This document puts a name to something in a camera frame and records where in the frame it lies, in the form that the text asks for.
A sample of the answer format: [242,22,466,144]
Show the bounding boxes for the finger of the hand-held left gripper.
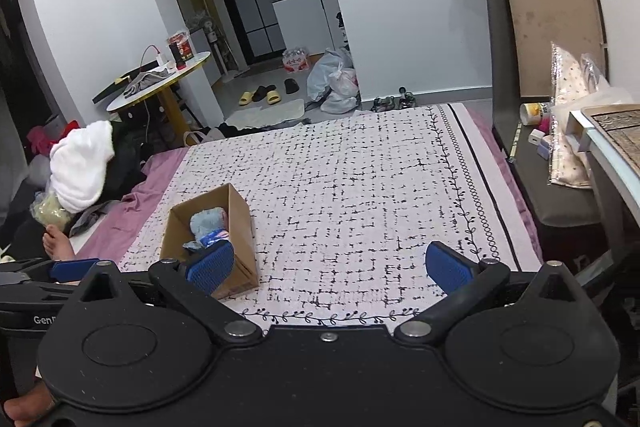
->
[0,257,102,285]

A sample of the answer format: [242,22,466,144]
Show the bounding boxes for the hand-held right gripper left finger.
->
[75,241,263,348]

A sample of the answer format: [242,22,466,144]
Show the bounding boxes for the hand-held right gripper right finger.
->
[392,241,576,348]

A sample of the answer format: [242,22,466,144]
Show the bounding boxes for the blue printed packet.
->
[197,228,232,249]

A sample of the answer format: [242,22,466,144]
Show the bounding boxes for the light blue fluffy cloth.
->
[190,207,227,240]

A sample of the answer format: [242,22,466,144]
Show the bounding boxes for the cardboard box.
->
[160,183,260,300]

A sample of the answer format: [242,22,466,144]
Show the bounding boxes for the person's left hand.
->
[0,379,58,427]

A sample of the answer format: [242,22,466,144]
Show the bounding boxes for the person's bare foot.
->
[42,227,76,261]

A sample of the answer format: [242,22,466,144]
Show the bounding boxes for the grey clothing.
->
[70,199,121,238]

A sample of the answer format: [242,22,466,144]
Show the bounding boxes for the cream plush in plastic bag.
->
[30,189,72,228]

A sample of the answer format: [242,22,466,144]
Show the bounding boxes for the white fluffy blanket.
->
[50,121,116,214]

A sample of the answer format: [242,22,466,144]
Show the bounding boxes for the purple bed sheet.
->
[70,109,545,264]

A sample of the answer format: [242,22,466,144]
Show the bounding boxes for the black clothes pile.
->
[97,122,149,202]

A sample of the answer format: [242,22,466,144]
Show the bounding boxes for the white black printed blanket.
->
[117,103,543,328]

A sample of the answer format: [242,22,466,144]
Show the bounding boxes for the dark grey chair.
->
[485,0,606,228]

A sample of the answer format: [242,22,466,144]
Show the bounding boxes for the red cloth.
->
[27,119,81,155]

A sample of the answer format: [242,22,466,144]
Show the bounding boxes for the white floor mat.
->
[225,99,306,128]

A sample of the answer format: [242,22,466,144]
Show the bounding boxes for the pair of roller skates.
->
[372,91,418,112]

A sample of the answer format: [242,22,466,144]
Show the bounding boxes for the white cup yellow label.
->
[520,102,544,126]

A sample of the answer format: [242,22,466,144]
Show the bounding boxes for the round table yellow leg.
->
[92,51,213,134]

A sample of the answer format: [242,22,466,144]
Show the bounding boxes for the grey cloth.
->
[122,72,169,100]

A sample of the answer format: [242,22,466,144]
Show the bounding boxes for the dotted pillow in plastic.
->
[550,41,613,188]

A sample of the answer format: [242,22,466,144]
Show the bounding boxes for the white side table patterned top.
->
[565,104,640,253]

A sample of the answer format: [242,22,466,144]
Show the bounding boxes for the white plastic bag red contents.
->
[327,66,361,99]

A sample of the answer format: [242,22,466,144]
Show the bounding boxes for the large grey plastic bag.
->
[306,48,355,102]

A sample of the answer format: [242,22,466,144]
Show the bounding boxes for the bottled water pack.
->
[281,48,312,72]

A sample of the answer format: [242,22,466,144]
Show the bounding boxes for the red canister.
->
[166,30,197,64]

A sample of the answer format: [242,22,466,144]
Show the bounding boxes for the white standing fan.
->
[197,14,236,80]

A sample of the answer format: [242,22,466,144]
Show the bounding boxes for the clear plastic bag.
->
[580,52,636,108]

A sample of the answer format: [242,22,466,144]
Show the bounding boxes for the white kitchen cabinet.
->
[272,0,343,58]

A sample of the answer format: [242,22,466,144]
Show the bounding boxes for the white charger cable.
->
[140,44,167,74]

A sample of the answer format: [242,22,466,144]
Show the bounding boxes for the brown board black frame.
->
[495,0,608,102]

